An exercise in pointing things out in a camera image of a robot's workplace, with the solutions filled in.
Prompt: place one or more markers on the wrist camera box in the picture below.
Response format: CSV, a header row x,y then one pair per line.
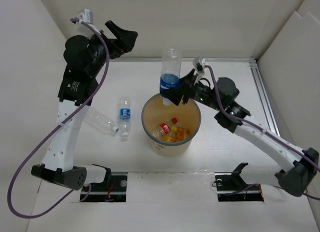
x,y
199,64
86,16

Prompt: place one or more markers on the orange bottle in bin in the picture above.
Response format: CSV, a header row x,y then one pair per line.
x,y
182,134

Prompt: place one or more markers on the small bottle yellow cap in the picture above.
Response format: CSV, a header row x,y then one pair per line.
x,y
171,136

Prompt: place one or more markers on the clear bottle dark blue label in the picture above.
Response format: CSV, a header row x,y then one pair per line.
x,y
170,72

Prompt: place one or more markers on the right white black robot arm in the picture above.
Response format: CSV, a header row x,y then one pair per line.
x,y
297,166

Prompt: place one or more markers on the clear bottle red cap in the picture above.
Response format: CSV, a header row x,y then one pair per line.
x,y
163,128

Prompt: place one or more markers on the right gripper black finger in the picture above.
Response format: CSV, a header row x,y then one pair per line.
x,y
178,95
188,80

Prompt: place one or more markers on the clear unlabelled plastic bottle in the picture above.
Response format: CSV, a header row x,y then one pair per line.
x,y
101,122

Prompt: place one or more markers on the aluminium rail along wall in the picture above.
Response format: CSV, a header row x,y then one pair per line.
x,y
262,93

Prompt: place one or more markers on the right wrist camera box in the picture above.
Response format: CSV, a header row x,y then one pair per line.
x,y
199,64

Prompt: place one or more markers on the clear bottle light blue label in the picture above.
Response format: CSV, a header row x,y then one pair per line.
x,y
124,107

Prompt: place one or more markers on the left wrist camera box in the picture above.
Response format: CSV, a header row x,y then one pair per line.
x,y
86,16

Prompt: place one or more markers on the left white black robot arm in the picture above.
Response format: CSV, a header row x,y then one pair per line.
x,y
85,56

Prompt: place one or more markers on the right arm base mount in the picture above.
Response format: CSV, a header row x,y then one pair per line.
x,y
230,187

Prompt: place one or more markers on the beige bin grey rim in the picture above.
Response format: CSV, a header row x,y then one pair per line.
x,y
155,112

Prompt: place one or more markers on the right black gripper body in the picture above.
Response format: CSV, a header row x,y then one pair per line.
x,y
201,93

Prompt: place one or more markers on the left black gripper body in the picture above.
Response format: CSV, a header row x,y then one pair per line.
x,y
98,41

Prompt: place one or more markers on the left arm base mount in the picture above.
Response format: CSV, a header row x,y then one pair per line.
x,y
111,191

